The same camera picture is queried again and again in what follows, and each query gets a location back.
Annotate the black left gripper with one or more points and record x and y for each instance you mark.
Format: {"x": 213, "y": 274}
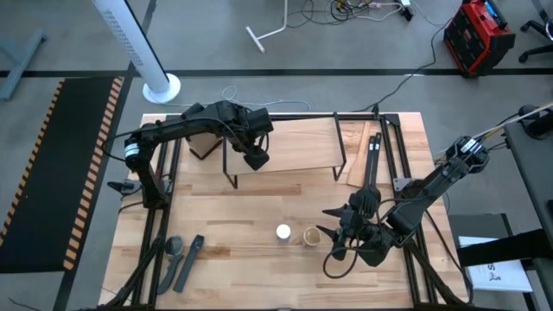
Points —
{"x": 255, "y": 155}

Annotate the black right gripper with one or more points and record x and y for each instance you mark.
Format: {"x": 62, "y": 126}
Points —
{"x": 360, "y": 207}

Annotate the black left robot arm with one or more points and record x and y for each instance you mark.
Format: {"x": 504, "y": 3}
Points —
{"x": 173, "y": 127}

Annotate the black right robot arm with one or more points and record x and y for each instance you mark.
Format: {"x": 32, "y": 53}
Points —
{"x": 432, "y": 185}

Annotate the small white cup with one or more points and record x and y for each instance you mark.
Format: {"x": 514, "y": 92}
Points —
{"x": 283, "y": 232}

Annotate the small wooden riser box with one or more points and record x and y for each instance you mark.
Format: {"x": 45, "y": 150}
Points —
{"x": 203, "y": 144}

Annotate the loose wooden plank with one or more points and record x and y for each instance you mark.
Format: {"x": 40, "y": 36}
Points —
{"x": 360, "y": 166}

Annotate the black bar with white label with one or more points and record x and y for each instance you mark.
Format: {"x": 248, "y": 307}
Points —
{"x": 369, "y": 166}
{"x": 377, "y": 160}

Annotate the white T-shaped stand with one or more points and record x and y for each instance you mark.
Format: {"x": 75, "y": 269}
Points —
{"x": 272, "y": 33}

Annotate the grey round-headed tool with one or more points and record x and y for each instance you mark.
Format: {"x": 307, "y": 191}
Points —
{"x": 172, "y": 255}

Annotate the white tower fan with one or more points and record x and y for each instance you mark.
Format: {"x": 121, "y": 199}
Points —
{"x": 134, "y": 47}

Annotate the white printed paper sheet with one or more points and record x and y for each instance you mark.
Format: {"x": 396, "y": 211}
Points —
{"x": 497, "y": 272}

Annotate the black mat with orange stripes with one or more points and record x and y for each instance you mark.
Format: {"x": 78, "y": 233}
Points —
{"x": 52, "y": 173}

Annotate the dark grey side desk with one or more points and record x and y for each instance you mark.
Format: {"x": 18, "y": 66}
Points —
{"x": 533, "y": 173}

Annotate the red and black tool case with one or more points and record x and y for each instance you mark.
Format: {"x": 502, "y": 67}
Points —
{"x": 477, "y": 34}

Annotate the grey table leg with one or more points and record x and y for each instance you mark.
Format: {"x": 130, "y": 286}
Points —
{"x": 19, "y": 65}

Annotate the black office chair base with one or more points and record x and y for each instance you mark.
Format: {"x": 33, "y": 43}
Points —
{"x": 535, "y": 47}

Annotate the wooden shelf with black frame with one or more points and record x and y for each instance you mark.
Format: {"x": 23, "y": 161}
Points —
{"x": 302, "y": 147}

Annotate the black aluminium table frame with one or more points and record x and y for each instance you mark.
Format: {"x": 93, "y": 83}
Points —
{"x": 391, "y": 142}

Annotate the black desk clamp mount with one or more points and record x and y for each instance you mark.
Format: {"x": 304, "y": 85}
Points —
{"x": 538, "y": 121}

